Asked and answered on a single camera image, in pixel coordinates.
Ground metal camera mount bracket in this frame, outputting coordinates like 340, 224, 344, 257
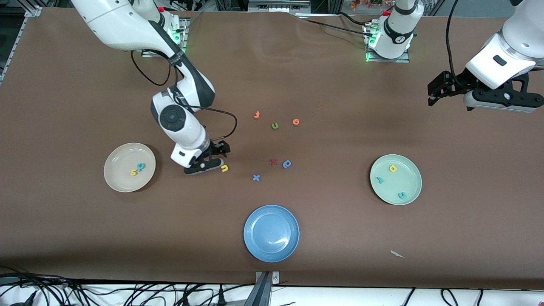
244, 271, 281, 306

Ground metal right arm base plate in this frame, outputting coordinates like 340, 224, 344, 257
142, 17, 188, 58

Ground black cable tangle with plugs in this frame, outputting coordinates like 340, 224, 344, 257
91, 283, 255, 306

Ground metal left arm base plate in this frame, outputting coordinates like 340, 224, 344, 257
365, 23, 411, 63

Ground black base power cable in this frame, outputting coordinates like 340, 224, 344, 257
297, 12, 374, 37

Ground blue plate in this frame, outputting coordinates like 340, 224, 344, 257
244, 205, 300, 263

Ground orange patterned object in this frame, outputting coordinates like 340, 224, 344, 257
351, 0, 394, 11

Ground brown table cover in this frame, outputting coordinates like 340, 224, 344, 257
0, 8, 544, 289

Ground green plate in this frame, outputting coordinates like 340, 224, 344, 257
370, 154, 422, 206

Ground black cable bundle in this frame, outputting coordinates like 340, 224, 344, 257
0, 266, 92, 306

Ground beige plate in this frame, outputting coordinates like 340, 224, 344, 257
104, 142, 156, 193

